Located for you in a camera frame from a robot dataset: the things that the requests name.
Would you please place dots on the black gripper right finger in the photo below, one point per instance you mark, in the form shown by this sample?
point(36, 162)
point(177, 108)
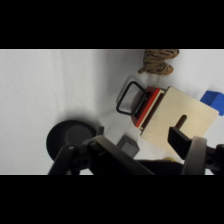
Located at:
point(193, 153)

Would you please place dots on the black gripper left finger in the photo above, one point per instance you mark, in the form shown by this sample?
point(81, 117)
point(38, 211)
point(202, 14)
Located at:
point(110, 155)

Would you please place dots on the orange wooden tray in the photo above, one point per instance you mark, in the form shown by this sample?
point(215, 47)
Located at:
point(146, 106)

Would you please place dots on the grey cube block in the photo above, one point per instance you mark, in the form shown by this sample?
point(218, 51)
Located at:
point(128, 146)

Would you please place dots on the small yellow object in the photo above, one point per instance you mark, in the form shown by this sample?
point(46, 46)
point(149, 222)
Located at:
point(170, 159)

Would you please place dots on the black bowl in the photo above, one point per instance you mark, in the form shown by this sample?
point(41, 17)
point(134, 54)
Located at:
point(68, 137)

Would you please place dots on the blue block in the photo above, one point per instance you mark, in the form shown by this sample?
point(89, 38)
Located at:
point(214, 100)

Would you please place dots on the tiger plush toy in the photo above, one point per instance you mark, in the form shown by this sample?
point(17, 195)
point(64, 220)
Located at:
point(158, 61)

